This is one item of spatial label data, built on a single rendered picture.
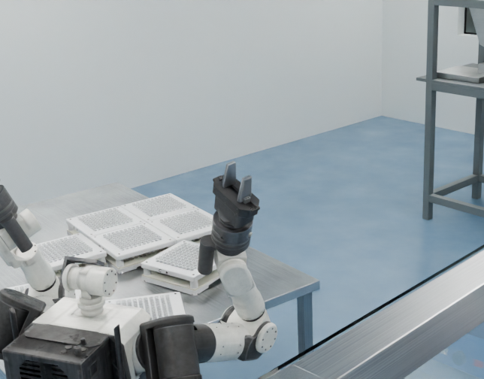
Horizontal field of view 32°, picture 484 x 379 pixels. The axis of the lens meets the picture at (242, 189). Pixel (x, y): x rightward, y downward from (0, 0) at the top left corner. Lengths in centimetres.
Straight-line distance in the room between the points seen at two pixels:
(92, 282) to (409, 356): 102
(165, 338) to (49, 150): 453
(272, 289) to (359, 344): 193
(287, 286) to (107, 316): 110
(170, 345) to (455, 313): 88
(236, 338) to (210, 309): 81
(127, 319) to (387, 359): 102
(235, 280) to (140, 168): 490
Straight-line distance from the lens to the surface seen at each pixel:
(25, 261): 222
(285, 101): 763
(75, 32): 627
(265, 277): 300
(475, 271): 117
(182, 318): 184
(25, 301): 204
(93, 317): 195
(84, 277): 192
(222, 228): 180
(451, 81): 554
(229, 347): 197
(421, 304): 107
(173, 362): 183
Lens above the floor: 213
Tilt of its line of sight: 19 degrees down
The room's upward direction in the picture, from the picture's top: 3 degrees counter-clockwise
